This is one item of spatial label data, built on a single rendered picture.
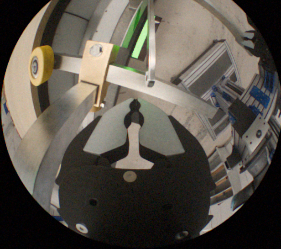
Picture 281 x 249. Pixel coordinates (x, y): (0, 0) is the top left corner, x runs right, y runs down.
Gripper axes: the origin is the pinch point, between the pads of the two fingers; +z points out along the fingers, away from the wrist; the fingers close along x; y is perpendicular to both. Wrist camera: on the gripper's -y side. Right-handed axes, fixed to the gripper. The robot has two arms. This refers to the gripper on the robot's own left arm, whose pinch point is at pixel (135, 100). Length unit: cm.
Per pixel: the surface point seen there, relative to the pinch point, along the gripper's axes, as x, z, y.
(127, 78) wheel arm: -1.6, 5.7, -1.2
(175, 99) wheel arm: 7.2, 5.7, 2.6
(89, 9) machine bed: -19.4, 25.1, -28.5
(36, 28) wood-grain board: -21.1, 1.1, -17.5
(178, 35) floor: 39, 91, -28
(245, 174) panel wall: 231, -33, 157
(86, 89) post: -7.5, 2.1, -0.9
